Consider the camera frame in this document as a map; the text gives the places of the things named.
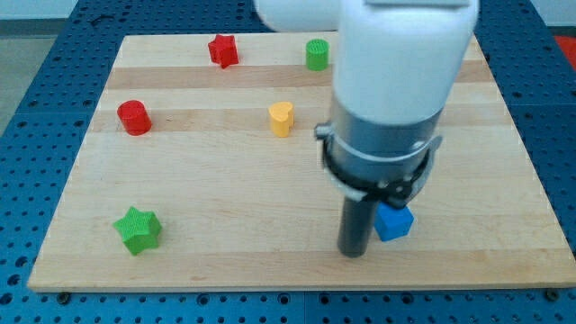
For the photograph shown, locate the blue cube block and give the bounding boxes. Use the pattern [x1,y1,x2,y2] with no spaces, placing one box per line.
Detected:
[374,202,414,241]

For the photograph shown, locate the light wooden board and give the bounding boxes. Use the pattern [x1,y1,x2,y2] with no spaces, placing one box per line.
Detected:
[28,33,575,293]

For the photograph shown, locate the red cylinder block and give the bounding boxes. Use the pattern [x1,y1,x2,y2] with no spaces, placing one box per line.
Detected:
[117,100,152,136]

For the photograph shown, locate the green cylinder block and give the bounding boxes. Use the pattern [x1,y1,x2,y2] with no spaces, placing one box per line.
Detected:
[305,39,329,71]

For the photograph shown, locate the yellow heart block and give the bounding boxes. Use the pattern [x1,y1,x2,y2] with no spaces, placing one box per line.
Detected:
[268,102,294,138]

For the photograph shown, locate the red star block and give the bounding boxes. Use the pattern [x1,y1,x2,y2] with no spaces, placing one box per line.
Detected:
[208,34,239,68]

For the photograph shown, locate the green star block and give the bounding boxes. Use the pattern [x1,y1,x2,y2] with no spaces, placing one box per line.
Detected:
[112,206,162,256]

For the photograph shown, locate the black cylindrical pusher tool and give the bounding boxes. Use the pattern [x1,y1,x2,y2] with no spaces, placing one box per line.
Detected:
[337,197,378,257]

